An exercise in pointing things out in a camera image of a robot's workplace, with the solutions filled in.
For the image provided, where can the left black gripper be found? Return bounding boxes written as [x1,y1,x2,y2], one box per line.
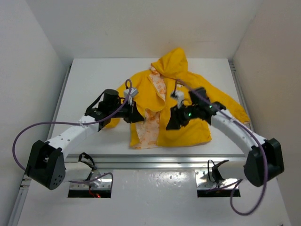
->
[109,98,144,123]

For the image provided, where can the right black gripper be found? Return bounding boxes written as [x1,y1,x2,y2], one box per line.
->
[166,103,198,130]

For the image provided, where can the yellow hooded jacket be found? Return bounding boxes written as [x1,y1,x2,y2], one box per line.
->
[103,47,251,150]

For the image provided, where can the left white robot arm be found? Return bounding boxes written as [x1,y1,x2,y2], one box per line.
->
[25,88,144,190]

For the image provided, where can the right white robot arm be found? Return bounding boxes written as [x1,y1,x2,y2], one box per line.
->
[166,87,285,187]

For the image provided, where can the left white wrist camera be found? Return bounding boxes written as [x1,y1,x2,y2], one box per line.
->
[123,87,139,98]

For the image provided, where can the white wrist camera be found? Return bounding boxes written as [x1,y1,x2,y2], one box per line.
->
[123,87,139,98]
[170,90,185,109]

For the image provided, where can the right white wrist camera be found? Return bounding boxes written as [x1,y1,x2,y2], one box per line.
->
[170,90,185,109]

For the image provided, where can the aluminium front rail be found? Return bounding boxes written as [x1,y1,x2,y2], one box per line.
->
[64,154,247,170]

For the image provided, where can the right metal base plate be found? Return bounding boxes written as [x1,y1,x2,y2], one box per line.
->
[194,169,238,191]

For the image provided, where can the metal base plate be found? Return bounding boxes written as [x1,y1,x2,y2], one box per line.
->
[194,169,238,191]
[70,170,113,191]

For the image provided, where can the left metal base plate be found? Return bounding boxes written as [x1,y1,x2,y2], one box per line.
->
[70,170,113,191]

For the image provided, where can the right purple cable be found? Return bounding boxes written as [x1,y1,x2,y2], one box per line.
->
[174,79,269,216]

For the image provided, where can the purple cable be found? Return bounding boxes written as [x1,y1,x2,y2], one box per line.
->
[174,79,269,216]
[12,79,133,185]

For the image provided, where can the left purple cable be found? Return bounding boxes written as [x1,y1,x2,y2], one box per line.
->
[12,79,133,185]

